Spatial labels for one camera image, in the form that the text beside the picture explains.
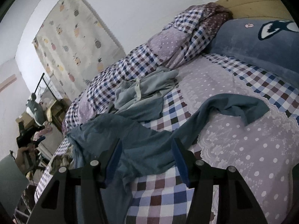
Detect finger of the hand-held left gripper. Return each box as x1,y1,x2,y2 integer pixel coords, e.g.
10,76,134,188
28,136,45,148

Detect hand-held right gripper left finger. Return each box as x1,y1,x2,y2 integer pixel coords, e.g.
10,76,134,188
27,138,123,224

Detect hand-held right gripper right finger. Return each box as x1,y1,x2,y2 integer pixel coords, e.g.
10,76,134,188
172,137,269,224

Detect teal blue shirt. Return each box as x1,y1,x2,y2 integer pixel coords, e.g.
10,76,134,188
67,93,269,224

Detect black clothes rack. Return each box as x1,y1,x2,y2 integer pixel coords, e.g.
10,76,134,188
34,72,63,103

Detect person's left hand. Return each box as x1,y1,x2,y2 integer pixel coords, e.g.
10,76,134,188
14,146,33,169

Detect pink cloth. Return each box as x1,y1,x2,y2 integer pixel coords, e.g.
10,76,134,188
35,125,55,140

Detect brown cardboard box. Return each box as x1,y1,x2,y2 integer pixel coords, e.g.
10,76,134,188
15,112,31,126

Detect wooden cabinet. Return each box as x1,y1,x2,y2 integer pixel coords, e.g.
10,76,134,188
47,98,72,123

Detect checked dotted bed sheet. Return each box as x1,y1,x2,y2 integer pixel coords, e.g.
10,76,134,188
34,54,299,224

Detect light blue pants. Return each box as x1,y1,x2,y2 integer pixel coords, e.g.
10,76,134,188
106,66,179,122

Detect fruit print curtain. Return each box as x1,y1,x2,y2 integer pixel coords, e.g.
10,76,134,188
33,0,127,91

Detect checked patchwork quilt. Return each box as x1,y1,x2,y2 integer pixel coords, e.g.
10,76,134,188
62,2,234,136

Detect blue printed pillow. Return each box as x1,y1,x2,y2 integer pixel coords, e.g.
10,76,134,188
209,19,299,84

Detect wooden bed frame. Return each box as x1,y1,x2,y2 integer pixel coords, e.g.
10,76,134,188
216,0,292,20

